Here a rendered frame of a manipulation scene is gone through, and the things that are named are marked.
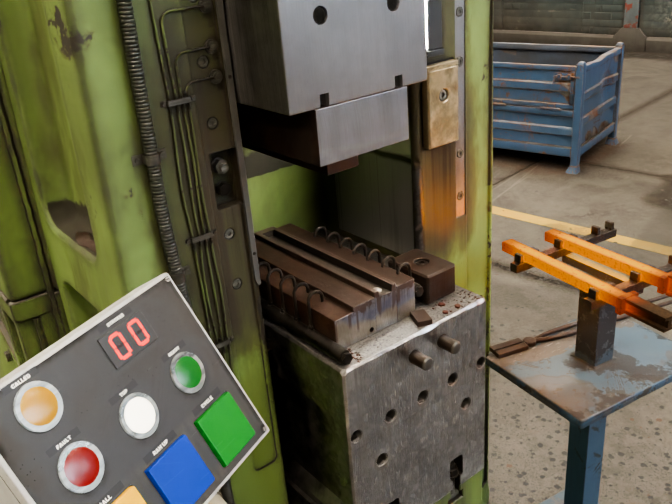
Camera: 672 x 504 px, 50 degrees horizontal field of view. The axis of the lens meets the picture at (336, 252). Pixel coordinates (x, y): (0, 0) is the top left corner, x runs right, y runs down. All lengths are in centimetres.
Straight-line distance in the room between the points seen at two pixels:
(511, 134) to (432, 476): 379
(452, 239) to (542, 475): 102
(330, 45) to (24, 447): 71
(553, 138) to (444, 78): 355
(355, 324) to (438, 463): 41
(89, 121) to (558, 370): 114
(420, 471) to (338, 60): 86
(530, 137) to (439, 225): 350
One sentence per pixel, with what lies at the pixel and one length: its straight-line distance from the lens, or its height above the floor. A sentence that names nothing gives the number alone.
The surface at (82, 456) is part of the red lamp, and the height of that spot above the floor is 110.
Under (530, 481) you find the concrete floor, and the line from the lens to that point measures 243.
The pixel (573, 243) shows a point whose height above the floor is 94.
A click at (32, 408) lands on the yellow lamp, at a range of 88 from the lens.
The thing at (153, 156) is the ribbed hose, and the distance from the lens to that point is 115.
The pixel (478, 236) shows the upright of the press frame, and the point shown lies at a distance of 176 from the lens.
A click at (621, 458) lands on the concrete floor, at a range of 256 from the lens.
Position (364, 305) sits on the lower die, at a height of 98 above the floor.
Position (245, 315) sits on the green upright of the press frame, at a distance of 136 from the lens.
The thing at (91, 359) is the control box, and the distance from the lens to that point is 94.
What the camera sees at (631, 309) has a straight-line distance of 148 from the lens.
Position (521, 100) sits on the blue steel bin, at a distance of 506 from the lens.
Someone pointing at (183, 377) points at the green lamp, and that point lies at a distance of 100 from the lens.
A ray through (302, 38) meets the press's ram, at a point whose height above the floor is 148.
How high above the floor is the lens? 163
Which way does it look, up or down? 25 degrees down
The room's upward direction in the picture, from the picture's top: 5 degrees counter-clockwise
